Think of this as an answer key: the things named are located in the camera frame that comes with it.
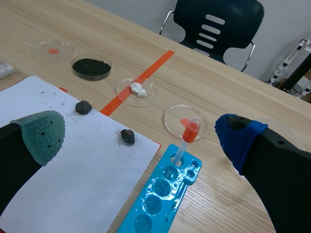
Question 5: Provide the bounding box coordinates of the turquoise rack with round holes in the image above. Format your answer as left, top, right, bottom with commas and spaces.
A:
117, 144, 203, 233

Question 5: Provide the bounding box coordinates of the glass dish with black powder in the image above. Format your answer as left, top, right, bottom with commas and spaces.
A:
71, 53, 113, 80

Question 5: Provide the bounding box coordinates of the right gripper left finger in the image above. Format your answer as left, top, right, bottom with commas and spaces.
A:
0, 110, 66, 214

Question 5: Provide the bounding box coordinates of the white sheet of paper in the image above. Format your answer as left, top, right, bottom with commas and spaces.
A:
0, 75, 162, 233

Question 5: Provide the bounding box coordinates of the empty clear glass dish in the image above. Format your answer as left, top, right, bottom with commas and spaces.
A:
31, 40, 75, 63
163, 104, 208, 142

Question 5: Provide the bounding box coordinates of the dark blue chair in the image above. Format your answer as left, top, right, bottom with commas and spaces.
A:
159, 0, 265, 72

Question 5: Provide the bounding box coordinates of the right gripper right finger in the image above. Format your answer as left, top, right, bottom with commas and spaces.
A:
214, 114, 311, 233

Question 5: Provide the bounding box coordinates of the small white tile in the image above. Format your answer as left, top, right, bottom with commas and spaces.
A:
0, 61, 15, 80

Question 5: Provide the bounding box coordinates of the small dark stone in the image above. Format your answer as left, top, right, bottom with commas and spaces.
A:
75, 100, 93, 116
120, 129, 136, 145

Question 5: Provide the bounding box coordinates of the dropper with red bulb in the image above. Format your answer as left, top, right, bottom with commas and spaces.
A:
166, 118, 203, 176

